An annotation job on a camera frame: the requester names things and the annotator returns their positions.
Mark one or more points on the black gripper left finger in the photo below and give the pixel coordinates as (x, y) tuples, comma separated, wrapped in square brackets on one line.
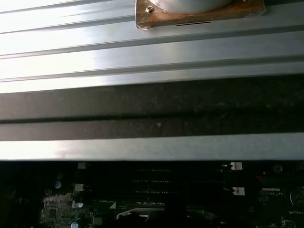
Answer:
[(166, 215)]

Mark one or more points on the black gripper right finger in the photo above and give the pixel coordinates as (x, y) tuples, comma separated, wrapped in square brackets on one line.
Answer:
[(187, 216)]

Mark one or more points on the RAM slot black clips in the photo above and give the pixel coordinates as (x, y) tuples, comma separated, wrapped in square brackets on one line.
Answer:
[(152, 181), (152, 203)]

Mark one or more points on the CPU socket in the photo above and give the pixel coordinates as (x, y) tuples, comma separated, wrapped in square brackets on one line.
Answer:
[(123, 213)]

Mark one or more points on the green motherboard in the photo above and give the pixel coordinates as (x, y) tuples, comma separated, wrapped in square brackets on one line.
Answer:
[(59, 209)]

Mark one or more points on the black open PC case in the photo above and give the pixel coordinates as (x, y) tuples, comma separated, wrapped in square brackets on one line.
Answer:
[(152, 107)]

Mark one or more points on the round coin battery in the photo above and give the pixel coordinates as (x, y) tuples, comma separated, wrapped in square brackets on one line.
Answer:
[(295, 197)]

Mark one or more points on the brown square base plate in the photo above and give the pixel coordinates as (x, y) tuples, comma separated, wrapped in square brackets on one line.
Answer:
[(237, 13)]

